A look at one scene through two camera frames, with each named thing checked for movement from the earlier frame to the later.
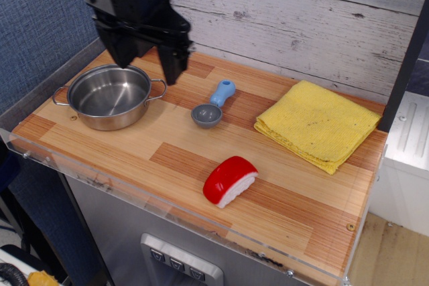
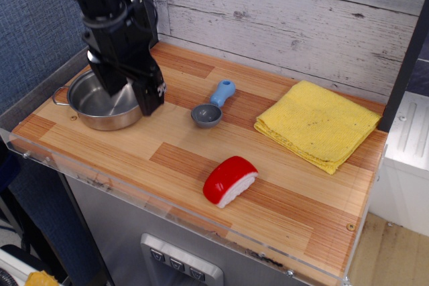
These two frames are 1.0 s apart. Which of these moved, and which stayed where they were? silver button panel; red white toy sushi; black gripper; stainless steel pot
Moved: black gripper
Stayed: stainless steel pot; red white toy sushi; silver button panel
